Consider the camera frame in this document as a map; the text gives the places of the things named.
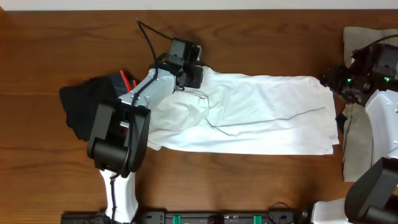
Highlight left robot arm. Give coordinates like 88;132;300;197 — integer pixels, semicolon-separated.
87;63;203;223

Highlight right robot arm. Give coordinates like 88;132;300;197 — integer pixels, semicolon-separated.
310;63;397;224

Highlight beige folded trousers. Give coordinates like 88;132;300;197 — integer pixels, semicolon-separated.
343;27;397;182

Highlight white t-shirt with print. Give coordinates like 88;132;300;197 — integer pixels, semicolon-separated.
148;67;339;155

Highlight black shorts red grey waistband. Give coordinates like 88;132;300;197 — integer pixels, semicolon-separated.
59;70;139;141

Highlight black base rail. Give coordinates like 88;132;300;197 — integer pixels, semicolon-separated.
60;199;312;224

